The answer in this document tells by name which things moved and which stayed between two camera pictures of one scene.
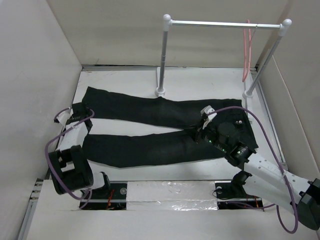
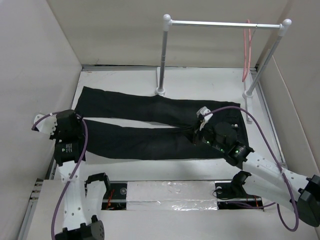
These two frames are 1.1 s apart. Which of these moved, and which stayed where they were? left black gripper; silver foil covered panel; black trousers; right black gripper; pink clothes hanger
Moved: left black gripper; black trousers
Stayed: right black gripper; silver foil covered panel; pink clothes hanger
